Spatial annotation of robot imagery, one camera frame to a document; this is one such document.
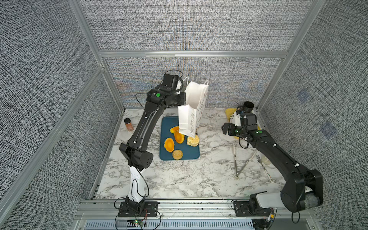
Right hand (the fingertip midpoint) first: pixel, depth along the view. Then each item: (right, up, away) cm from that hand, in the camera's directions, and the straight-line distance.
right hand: (229, 123), depth 85 cm
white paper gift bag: (-24, +5, -9) cm, 27 cm away
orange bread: (-37, -14, +7) cm, 40 cm away
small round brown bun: (-31, -20, +5) cm, 37 cm away
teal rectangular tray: (-23, -19, +9) cm, 32 cm away
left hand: (-26, +15, -8) cm, 31 cm away
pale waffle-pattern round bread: (-22, -12, +10) cm, 27 cm away
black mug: (+22, +12, +25) cm, 36 cm away
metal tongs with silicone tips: (+4, -29, 0) cm, 30 cm away
